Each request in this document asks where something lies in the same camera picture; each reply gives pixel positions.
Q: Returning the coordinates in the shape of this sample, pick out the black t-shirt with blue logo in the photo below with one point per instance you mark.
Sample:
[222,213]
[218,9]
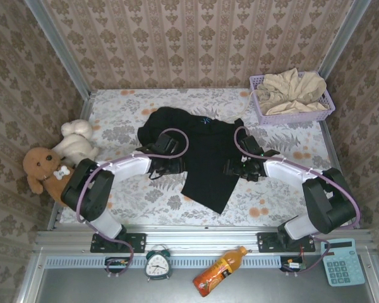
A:
[205,151]

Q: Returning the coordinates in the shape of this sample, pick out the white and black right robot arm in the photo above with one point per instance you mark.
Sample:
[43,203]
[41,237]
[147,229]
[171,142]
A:
[322,202]

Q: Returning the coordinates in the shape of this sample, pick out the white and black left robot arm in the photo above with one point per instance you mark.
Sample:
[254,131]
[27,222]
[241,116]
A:
[98,189]

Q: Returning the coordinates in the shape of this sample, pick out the floral tablecloth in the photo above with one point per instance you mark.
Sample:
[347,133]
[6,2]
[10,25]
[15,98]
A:
[145,205]

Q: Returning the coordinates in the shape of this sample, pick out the purple plastic basket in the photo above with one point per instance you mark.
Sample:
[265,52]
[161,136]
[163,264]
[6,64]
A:
[290,119]

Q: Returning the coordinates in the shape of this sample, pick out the white plush toy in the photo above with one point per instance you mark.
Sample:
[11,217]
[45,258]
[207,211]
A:
[75,142]

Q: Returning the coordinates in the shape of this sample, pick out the dark green alarm clock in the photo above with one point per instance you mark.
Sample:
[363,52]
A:
[158,265]

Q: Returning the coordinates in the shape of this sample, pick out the black connector board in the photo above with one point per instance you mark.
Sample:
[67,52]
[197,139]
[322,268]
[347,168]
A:
[292,264]
[117,263]

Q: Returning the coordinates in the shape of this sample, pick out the orange juice bottle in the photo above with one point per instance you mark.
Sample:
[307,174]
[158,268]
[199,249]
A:
[218,271]

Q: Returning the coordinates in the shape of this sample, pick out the brown plush dog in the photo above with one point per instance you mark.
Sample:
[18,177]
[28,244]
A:
[41,164]

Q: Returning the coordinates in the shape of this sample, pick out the light blue calculator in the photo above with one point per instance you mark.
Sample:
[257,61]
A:
[342,265]

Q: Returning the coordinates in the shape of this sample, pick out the aluminium frame beam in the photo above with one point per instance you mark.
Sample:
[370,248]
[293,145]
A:
[192,236]

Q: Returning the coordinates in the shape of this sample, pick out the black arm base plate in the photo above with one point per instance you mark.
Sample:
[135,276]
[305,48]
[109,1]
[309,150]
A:
[137,243]
[265,243]

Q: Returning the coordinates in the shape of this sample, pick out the aluminium frame post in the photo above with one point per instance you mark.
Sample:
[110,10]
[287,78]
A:
[344,38]
[67,60]

